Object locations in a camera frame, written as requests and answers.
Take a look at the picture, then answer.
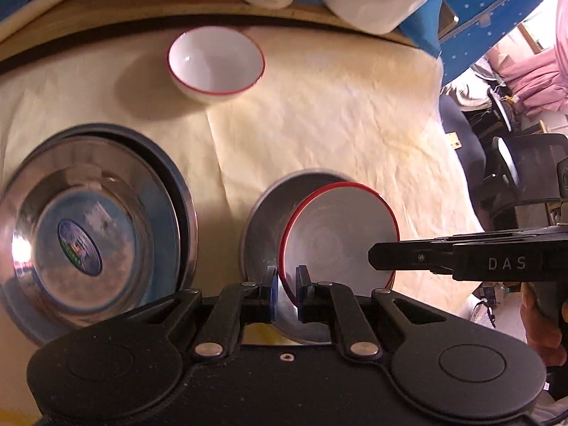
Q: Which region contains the black office chair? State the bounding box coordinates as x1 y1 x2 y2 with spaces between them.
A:
481 86 568 231

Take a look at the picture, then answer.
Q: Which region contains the pink cloth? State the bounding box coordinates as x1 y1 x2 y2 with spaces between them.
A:
486 0 568 114

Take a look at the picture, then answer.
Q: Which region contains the steel bowl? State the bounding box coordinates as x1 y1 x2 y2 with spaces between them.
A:
243 172 395 344

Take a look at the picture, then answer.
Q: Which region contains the person's right hand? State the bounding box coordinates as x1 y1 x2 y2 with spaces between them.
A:
521 284 568 367

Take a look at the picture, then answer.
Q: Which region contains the grey cloth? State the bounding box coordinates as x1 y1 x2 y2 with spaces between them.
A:
441 69 489 111

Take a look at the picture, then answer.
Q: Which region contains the long white stick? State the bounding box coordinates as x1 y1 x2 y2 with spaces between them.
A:
0 0 87 43

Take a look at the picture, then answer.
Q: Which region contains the cream tablecloth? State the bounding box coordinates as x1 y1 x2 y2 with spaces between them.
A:
0 22 489 351

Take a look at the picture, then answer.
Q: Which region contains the blue white-dotted cloth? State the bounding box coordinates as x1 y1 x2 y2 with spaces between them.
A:
439 0 568 81

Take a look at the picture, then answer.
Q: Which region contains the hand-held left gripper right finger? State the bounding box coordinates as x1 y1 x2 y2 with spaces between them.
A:
295 264 449 359

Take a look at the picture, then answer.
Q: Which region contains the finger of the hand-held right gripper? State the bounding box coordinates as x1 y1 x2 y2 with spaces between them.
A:
368 240 454 276
432 229 544 245

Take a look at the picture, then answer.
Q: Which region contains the white red-rimmed ceramic bowl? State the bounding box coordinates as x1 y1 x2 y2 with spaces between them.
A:
279 182 400 307
167 27 266 105

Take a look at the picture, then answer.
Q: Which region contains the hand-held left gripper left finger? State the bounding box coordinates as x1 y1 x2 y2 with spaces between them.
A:
133 265 280 360

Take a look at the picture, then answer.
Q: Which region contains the steel plate with blue sticker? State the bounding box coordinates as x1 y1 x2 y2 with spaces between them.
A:
11 164 140 317

